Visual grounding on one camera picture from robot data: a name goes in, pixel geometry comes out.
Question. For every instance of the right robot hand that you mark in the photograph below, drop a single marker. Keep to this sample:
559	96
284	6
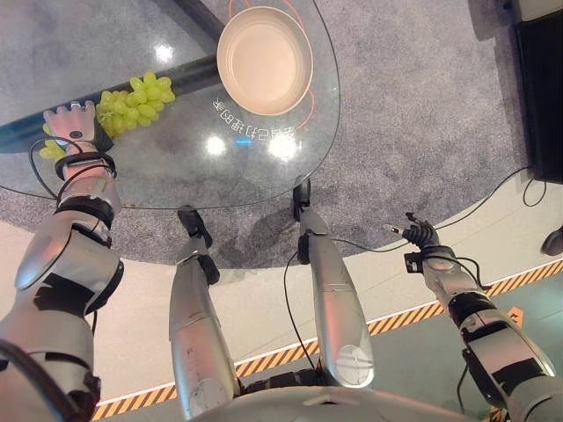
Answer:
423	234

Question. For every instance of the grey carpet rug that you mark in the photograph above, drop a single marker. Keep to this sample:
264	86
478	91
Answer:
418	110

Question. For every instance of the beige round plate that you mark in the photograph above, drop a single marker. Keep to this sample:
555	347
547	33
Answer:
264	61

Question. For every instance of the green grape bunch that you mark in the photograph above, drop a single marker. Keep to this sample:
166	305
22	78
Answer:
141	101

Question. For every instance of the grey furniture piece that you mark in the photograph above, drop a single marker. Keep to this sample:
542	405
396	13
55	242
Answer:
488	17

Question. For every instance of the left silver robot leg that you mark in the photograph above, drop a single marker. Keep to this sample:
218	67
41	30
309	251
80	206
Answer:
193	316

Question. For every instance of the right silver robot leg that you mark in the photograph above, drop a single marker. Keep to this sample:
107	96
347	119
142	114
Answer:
334	299

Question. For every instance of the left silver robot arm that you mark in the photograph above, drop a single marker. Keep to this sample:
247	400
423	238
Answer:
66	264

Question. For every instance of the yellow black hazard tape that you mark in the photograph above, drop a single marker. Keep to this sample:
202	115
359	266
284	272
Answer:
396	323

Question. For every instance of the silver robot leg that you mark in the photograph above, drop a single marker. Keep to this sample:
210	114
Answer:
193	316
334	299

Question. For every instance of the black cabinet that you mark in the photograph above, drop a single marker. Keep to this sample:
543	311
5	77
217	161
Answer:
545	110

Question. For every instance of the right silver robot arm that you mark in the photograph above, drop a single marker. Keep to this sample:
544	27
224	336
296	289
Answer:
444	272

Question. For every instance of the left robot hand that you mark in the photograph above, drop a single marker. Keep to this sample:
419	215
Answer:
75	127

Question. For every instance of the silver robot torso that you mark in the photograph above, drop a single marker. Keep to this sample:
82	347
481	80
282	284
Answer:
330	406

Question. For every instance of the person's shoe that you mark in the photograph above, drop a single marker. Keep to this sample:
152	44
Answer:
553	242

